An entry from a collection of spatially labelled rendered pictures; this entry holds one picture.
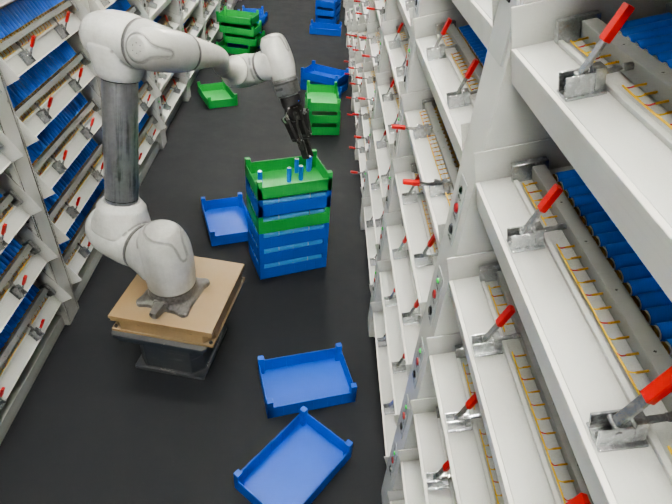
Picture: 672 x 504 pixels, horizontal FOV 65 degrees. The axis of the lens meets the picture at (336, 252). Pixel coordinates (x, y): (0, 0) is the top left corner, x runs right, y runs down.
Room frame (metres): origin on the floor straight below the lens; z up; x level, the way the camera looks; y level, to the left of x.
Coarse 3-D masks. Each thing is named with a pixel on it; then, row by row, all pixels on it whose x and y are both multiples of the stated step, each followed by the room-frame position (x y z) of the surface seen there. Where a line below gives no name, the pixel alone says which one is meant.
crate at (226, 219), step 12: (240, 192) 2.21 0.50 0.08; (204, 204) 2.12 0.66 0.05; (216, 204) 2.16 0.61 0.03; (228, 204) 2.18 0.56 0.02; (240, 204) 2.19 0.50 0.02; (204, 216) 2.04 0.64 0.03; (216, 216) 2.09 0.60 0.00; (228, 216) 2.10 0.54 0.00; (240, 216) 2.11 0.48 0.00; (216, 228) 1.99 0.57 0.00; (228, 228) 2.00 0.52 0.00; (240, 228) 2.01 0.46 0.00; (216, 240) 1.87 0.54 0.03; (228, 240) 1.89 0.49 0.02; (240, 240) 1.91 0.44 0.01
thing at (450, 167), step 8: (432, 112) 1.30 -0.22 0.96; (432, 120) 1.26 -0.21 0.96; (440, 128) 1.21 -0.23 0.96; (440, 136) 1.17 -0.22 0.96; (440, 144) 1.13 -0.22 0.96; (432, 152) 1.12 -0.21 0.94; (440, 152) 1.12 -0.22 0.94; (448, 152) 1.08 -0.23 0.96; (448, 160) 1.05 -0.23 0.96; (448, 168) 1.02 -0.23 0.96; (440, 176) 1.01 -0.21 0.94; (456, 176) 0.98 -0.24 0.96; (448, 200) 0.92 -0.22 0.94
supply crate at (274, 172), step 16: (272, 160) 1.89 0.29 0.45; (288, 160) 1.92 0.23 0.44; (304, 160) 1.94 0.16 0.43; (256, 176) 1.83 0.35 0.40; (272, 176) 1.84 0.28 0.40; (304, 176) 1.86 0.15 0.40; (320, 176) 1.88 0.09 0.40; (256, 192) 1.68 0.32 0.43; (272, 192) 1.69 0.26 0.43; (288, 192) 1.71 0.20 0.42; (304, 192) 1.74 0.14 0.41
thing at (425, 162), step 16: (416, 96) 1.39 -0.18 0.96; (432, 96) 1.39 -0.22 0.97; (416, 112) 1.37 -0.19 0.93; (416, 144) 1.19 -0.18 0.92; (432, 144) 1.18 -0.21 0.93; (416, 160) 1.13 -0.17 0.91; (432, 160) 1.10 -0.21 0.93; (432, 176) 1.03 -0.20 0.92; (432, 208) 0.91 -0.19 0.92; (448, 208) 0.90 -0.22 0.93; (432, 224) 0.89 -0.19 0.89
